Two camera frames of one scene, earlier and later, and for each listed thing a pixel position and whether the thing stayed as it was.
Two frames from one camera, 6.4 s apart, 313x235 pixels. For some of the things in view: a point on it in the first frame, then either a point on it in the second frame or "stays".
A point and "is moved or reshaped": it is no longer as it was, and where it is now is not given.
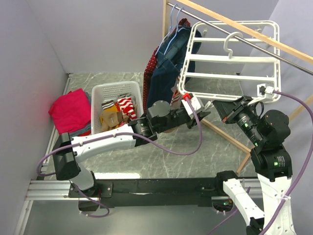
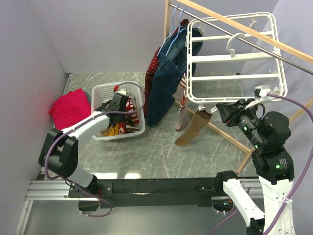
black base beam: (152, 193) stays
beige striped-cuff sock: (175, 103) -> (181, 89)
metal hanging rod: (240, 39) stays
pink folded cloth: (71, 111) stays
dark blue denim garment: (169, 62) stays
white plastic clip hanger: (235, 60) is moved or reshaped
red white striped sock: (126, 105) stays
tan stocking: (170, 130) -> (201, 118)
